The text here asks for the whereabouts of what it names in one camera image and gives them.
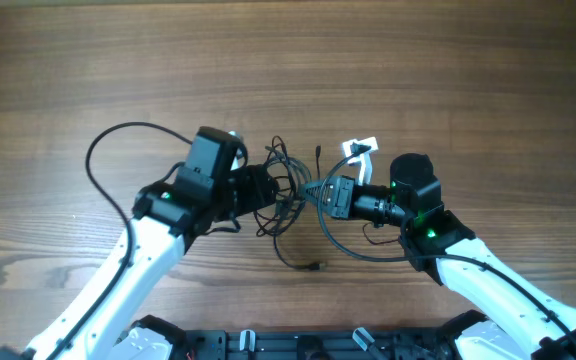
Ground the black usb cable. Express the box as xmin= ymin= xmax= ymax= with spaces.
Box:
xmin=252 ymin=135 xmax=328 ymax=272

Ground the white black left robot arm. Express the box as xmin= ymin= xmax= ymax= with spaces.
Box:
xmin=0 ymin=126 xmax=276 ymax=359

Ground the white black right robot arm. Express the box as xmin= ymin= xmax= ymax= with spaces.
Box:
xmin=299 ymin=153 xmax=576 ymax=359

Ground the black right camera cable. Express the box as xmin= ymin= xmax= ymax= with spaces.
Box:
xmin=316 ymin=144 xmax=576 ymax=360

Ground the black camera cable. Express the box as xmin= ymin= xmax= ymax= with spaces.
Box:
xmin=57 ymin=121 xmax=194 ymax=360
xmin=316 ymin=144 xmax=576 ymax=360

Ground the black left camera cable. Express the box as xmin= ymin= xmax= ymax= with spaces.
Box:
xmin=57 ymin=121 xmax=194 ymax=360

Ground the black aluminium base frame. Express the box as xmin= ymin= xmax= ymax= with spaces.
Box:
xmin=168 ymin=328 xmax=461 ymax=360

